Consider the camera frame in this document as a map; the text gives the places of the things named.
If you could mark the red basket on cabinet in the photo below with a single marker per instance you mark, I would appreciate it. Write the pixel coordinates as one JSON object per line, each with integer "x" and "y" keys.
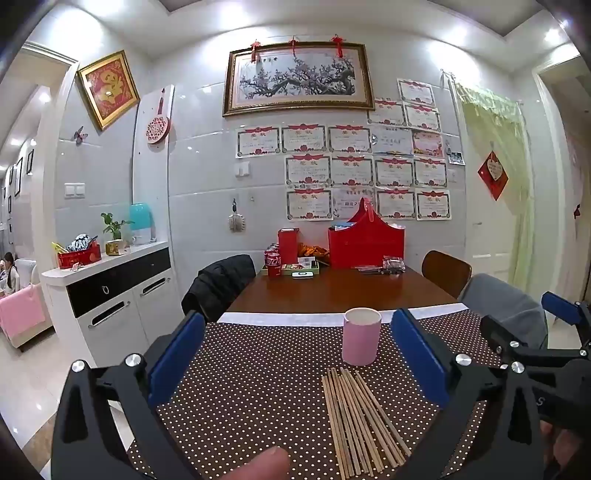
{"x": 78, "y": 259}

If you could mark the round red hanging ornament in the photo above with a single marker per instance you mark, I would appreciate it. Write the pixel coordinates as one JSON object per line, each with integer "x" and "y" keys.
{"x": 158, "y": 128}

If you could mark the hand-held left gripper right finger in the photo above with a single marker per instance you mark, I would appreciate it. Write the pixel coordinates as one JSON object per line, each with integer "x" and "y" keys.
{"x": 418, "y": 360}

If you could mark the person's left hand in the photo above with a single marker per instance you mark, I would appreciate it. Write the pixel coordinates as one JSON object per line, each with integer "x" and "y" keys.
{"x": 270, "y": 464}

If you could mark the white sofa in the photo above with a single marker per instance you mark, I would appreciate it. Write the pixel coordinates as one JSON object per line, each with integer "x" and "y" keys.
{"x": 32, "y": 323}

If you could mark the group of wall certificates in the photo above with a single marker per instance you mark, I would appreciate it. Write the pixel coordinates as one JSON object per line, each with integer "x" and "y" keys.
{"x": 351, "y": 161}

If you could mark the large red gift basket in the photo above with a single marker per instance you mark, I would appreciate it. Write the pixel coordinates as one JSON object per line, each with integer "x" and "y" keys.
{"x": 367, "y": 242}

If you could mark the bunch of wooden chopsticks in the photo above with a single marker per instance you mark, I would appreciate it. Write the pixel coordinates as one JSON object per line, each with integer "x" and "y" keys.
{"x": 351, "y": 415}

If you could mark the dark plastic packet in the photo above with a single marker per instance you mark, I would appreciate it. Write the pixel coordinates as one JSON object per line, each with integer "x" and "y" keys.
{"x": 393, "y": 265}

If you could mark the framed plum blossom painting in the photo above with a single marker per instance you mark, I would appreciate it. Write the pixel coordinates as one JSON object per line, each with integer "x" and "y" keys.
{"x": 298, "y": 76}

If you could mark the butterfly wall decal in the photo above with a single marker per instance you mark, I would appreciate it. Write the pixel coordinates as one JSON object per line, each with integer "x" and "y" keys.
{"x": 79, "y": 135}

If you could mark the small red gift box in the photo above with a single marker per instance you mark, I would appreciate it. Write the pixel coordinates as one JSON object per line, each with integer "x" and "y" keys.
{"x": 288, "y": 244}

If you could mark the white sideboard cabinet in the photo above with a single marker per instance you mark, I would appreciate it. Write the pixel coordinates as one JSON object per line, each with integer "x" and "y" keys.
{"x": 111, "y": 300}

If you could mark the dark wall picture frame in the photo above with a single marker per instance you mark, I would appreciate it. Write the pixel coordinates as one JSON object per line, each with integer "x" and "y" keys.
{"x": 18, "y": 177}
{"x": 30, "y": 161}

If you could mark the red knot tassel ornament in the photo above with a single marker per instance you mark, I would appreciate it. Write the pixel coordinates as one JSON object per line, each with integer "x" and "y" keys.
{"x": 255, "y": 47}
{"x": 292, "y": 46}
{"x": 338, "y": 41}

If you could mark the small dark tray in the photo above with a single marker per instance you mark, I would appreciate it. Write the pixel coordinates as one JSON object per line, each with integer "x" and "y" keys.
{"x": 300, "y": 266}

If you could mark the white double wall switch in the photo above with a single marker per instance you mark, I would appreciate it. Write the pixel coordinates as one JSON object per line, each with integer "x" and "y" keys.
{"x": 74, "y": 189}

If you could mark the teal humidifier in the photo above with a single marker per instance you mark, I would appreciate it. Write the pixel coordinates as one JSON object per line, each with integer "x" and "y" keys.
{"x": 141, "y": 224}

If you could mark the light green curtain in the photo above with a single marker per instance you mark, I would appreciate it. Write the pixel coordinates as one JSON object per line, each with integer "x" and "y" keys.
{"x": 496, "y": 138}

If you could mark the small wall photo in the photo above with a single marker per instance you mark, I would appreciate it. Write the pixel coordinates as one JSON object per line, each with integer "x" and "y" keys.
{"x": 456, "y": 158}

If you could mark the gold framed red picture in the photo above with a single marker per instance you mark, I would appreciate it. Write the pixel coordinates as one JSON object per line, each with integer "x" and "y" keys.
{"x": 108, "y": 90}

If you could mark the pink blanket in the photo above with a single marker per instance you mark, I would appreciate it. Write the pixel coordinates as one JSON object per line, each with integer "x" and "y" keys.
{"x": 21, "y": 309}

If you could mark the brown polka dot tablecloth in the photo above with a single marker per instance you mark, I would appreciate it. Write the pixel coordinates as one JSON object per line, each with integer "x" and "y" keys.
{"x": 254, "y": 392}

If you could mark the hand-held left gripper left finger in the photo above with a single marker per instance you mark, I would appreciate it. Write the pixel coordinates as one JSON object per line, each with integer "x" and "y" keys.
{"x": 178, "y": 355}

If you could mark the red soda can pack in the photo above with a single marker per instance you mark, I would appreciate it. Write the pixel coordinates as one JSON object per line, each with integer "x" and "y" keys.
{"x": 273, "y": 263}

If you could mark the brown wooden chair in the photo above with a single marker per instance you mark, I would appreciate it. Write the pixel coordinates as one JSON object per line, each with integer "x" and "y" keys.
{"x": 445, "y": 272}

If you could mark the pink cup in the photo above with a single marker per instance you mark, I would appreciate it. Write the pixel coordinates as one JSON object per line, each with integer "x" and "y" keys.
{"x": 361, "y": 337}

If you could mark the orange snack packet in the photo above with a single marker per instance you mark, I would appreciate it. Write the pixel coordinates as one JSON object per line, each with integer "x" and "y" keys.
{"x": 314, "y": 251}

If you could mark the small potted plant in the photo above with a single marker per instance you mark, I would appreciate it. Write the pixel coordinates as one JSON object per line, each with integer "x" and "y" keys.
{"x": 113, "y": 233}

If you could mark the person's right hand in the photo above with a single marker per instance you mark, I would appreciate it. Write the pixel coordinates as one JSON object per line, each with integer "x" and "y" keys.
{"x": 561, "y": 445}

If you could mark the hanging wall brush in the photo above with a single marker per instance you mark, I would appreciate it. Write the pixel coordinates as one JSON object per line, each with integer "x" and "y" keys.
{"x": 235, "y": 220}

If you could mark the red diamond heart decoration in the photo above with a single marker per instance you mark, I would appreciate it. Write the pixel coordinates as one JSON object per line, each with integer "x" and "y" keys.
{"x": 492, "y": 175}

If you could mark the black jacket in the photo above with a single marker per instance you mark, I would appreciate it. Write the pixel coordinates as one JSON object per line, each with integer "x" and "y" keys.
{"x": 221, "y": 286}

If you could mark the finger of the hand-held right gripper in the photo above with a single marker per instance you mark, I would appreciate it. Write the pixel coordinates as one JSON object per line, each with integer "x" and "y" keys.
{"x": 503, "y": 337}
{"x": 561, "y": 307}

